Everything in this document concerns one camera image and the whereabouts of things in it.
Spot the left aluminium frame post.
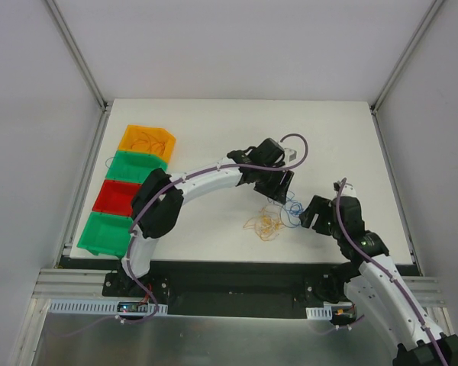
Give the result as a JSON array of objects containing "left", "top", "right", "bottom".
[{"left": 41, "top": 0, "right": 109, "bottom": 111}]

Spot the left white cable duct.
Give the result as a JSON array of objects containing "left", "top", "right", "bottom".
[{"left": 49, "top": 300, "right": 168, "bottom": 316}]

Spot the upper green plastic bin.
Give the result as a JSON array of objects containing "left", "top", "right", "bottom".
[{"left": 105, "top": 150, "right": 167, "bottom": 184}]

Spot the right white cable duct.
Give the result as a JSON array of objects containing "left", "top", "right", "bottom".
[{"left": 305, "top": 307, "right": 333, "bottom": 321}]

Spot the orange plastic bin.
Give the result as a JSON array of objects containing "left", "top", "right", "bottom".
[{"left": 118, "top": 125, "right": 176, "bottom": 163}]

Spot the blue thin cable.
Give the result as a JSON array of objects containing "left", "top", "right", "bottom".
[{"left": 266, "top": 190, "right": 305, "bottom": 231}]

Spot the aluminium front rail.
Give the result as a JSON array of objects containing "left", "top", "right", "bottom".
[{"left": 31, "top": 268, "right": 447, "bottom": 307}]

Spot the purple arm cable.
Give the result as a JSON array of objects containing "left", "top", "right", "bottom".
[
  {"left": 308, "top": 177, "right": 447, "bottom": 366},
  {"left": 45, "top": 133, "right": 309, "bottom": 339}
]

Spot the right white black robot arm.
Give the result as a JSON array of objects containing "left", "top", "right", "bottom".
[{"left": 299, "top": 195, "right": 458, "bottom": 365}]

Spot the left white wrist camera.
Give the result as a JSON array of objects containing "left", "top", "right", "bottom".
[{"left": 284, "top": 148, "right": 297, "bottom": 162}]

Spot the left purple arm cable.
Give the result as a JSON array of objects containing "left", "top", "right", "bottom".
[{"left": 45, "top": 133, "right": 309, "bottom": 339}]

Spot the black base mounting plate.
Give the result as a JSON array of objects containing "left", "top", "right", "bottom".
[{"left": 60, "top": 258, "right": 351, "bottom": 319}]

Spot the red plastic bin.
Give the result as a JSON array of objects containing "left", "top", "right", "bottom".
[{"left": 92, "top": 180, "right": 140, "bottom": 217}]

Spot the green plastic bin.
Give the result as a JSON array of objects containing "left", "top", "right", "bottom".
[
  {"left": 77, "top": 211, "right": 132, "bottom": 258},
  {"left": 105, "top": 150, "right": 167, "bottom": 184}
]

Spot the yellow thin cable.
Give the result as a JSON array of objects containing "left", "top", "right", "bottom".
[{"left": 241, "top": 204, "right": 284, "bottom": 244}]

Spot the white cable duct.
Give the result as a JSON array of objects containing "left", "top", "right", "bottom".
[
  {"left": 49, "top": 300, "right": 168, "bottom": 316},
  {"left": 305, "top": 307, "right": 333, "bottom": 321}
]

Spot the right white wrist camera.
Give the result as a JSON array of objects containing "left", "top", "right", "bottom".
[{"left": 333, "top": 181, "right": 357, "bottom": 198}]

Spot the aluminium frame post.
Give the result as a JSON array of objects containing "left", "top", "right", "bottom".
[
  {"left": 370, "top": 0, "right": 447, "bottom": 115},
  {"left": 41, "top": 0, "right": 109, "bottom": 111}
]

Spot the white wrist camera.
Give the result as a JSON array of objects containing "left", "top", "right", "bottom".
[
  {"left": 333, "top": 181, "right": 357, "bottom": 198},
  {"left": 284, "top": 148, "right": 297, "bottom": 162}
]

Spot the lower green plastic bin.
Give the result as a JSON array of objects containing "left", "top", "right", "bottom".
[{"left": 77, "top": 211, "right": 132, "bottom": 258}]

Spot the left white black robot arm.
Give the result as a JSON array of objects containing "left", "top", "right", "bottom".
[{"left": 119, "top": 138, "right": 301, "bottom": 297}]

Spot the right aluminium frame post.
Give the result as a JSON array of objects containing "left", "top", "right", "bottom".
[{"left": 370, "top": 0, "right": 447, "bottom": 115}]

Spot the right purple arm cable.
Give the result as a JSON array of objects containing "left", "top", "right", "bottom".
[{"left": 308, "top": 177, "right": 447, "bottom": 366}]

